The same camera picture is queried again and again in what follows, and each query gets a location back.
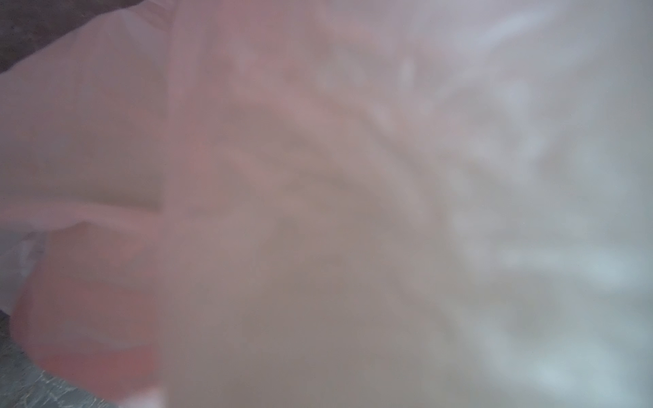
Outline white plastic bag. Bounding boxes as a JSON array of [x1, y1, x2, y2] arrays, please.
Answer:
[[1, 1, 652, 407]]

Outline red fruit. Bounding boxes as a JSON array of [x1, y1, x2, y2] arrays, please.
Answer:
[[10, 223, 159, 402]]

